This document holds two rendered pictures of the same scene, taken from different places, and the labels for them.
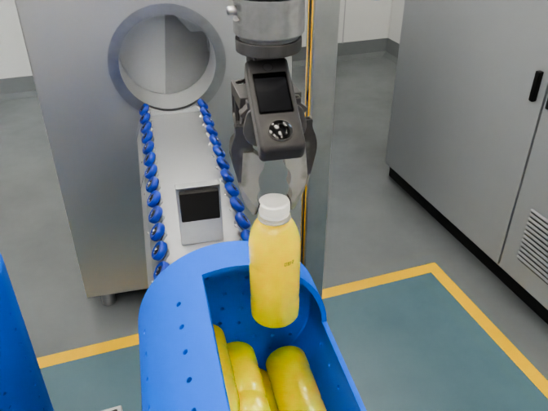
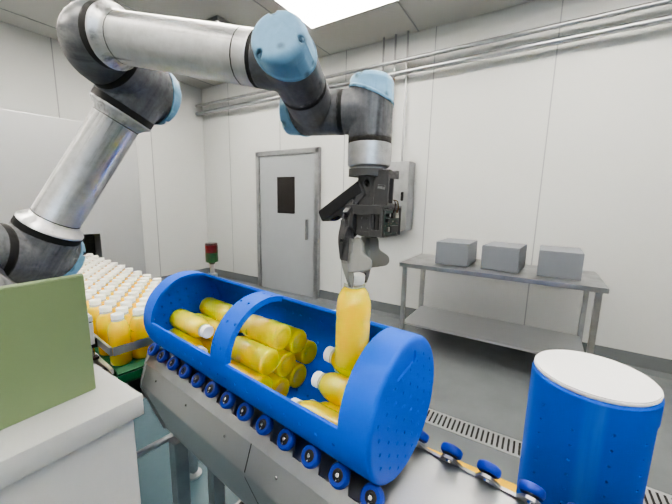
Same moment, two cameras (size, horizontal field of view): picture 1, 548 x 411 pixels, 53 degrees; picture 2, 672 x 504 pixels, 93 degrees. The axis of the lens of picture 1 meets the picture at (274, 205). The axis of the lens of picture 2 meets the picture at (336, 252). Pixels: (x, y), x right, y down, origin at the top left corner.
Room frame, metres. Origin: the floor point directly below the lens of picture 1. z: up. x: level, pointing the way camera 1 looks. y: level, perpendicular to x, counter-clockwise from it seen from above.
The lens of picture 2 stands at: (1.01, -0.40, 1.49)
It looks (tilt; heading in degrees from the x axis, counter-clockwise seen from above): 9 degrees down; 141
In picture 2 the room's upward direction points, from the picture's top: 1 degrees clockwise
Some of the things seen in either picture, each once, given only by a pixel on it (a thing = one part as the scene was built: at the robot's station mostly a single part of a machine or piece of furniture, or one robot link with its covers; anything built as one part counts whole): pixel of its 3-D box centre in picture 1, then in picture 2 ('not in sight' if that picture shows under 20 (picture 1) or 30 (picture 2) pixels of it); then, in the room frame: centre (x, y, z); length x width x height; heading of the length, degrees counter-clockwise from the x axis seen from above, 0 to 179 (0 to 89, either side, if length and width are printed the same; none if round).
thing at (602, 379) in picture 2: not in sight; (592, 374); (0.82, 0.67, 1.03); 0.28 x 0.28 x 0.01
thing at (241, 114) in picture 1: (267, 88); (371, 204); (0.60, 0.01, 1.49); 0.09 x 0.08 x 0.12; 13
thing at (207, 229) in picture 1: (200, 214); not in sight; (1.07, 0.17, 1.00); 0.10 x 0.04 x 0.15; 104
